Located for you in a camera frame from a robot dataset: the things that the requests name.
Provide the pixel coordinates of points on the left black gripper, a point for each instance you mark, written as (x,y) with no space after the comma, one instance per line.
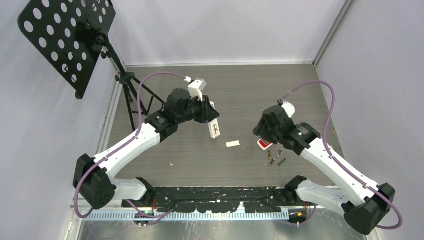
(208,113)

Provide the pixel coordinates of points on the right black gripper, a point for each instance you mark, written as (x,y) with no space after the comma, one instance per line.
(260,130)

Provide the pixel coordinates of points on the long white remote control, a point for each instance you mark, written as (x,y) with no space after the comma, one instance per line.
(214,129)

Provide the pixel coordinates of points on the green battery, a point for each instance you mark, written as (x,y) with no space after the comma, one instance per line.
(281,162)

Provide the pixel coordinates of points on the white battery cover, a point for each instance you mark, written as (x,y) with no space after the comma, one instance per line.
(231,144)

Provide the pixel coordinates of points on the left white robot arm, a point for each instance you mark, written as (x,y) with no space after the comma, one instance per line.
(95,177)

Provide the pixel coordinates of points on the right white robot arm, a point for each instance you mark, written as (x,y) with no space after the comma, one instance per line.
(362,202)

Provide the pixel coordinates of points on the black purple battery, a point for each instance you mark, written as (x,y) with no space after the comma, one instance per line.
(273,159)

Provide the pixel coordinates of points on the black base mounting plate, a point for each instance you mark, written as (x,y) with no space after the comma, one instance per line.
(219,200)

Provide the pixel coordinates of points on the black perforated music stand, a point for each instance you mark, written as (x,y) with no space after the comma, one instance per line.
(72,35)

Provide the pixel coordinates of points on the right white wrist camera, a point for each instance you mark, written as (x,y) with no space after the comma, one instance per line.
(287,106)

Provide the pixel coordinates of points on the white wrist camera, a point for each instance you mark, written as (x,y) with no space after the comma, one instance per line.
(287,106)
(196,87)

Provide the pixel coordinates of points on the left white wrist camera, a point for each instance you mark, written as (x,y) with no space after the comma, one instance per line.
(196,87)

